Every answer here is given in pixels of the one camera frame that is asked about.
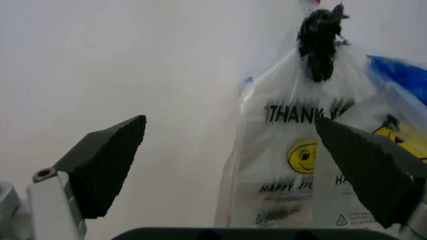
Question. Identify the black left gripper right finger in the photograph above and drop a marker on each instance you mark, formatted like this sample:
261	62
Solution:
370	175

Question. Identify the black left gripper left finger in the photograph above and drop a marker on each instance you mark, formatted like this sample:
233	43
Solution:
100	170

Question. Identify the clear smiley thank-you plastic bag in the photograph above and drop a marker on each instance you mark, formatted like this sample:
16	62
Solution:
277	140

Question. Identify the blue plastic bag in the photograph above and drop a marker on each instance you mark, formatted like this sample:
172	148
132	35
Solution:
400	72

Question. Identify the black plastic bag knot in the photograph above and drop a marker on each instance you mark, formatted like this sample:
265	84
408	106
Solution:
321	42

